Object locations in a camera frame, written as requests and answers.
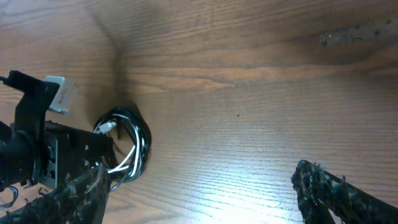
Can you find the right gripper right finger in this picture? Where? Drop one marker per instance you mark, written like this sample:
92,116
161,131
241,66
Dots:
321,194

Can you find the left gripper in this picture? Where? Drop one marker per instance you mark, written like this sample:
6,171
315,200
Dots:
65,151

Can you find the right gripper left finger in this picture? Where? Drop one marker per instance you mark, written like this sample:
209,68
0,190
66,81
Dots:
79,200

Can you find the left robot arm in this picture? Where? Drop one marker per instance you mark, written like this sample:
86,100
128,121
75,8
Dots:
34,150

